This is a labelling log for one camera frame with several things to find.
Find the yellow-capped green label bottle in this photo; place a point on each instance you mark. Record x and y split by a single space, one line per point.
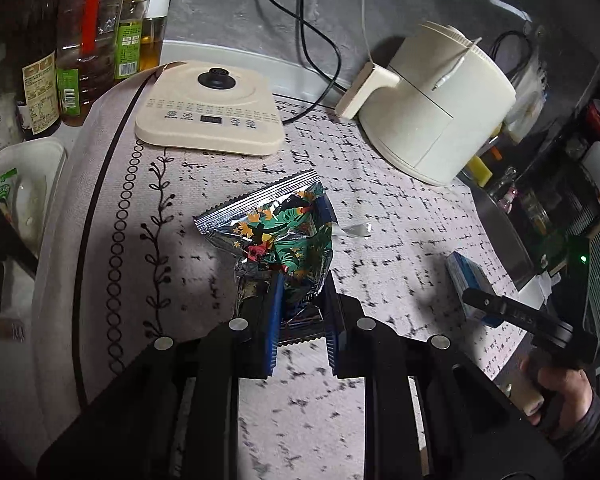
130 40

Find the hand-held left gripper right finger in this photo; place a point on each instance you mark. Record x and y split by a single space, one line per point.
332 345

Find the blue and white box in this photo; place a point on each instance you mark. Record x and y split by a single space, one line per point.
467 275

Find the dark sauce bottle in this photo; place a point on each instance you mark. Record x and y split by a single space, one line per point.
40 90

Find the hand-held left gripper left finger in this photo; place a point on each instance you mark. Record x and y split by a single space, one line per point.
275 330

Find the pink patterned tablecloth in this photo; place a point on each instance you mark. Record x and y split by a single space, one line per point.
180 260

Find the yellow block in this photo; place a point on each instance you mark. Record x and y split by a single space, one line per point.
480 170

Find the silver foil snack packet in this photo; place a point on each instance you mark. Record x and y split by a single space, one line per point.
280 230

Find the person's right forearm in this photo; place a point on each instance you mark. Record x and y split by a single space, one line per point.
585 425

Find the steel sink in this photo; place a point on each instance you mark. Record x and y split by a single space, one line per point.
500 240

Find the clear plastic bag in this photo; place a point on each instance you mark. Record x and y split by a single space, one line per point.
527 95

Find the oil dispenser with white top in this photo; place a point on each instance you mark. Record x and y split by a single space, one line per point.
155 30

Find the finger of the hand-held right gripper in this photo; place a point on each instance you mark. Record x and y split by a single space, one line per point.
500 310

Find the small glass bottle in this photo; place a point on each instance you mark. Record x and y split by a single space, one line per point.
507 190

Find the beige air fryer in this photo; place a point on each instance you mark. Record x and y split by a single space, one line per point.
430 110

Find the person's right hand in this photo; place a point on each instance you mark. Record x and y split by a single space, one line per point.
570 395

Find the beige induction cooker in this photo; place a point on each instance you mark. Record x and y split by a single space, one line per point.
210 115

